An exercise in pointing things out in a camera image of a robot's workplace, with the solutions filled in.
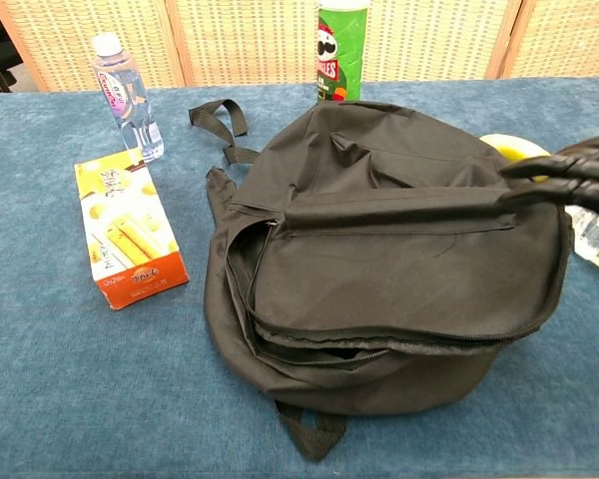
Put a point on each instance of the black fabric backpack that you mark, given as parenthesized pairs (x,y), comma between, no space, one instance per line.
(379,259)

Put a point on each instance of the clear bottle green label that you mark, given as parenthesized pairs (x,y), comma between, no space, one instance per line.
(596,237)

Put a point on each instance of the black chair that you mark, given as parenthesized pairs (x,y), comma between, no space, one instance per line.
(0,52)

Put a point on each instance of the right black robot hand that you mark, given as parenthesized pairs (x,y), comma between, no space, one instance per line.
(579,174)

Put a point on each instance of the orange yellow snack box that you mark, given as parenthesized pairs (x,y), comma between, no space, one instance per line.
(130,234)

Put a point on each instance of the green Pringles can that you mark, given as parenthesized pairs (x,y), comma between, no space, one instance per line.
(340,55)

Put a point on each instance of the clear water bottle pink label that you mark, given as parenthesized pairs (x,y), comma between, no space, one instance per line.
(130,100)

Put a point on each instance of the yellow banana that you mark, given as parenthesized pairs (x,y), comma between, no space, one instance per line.
(516,148)

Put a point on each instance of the blue table cloth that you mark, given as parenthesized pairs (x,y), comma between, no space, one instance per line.
(80,389)

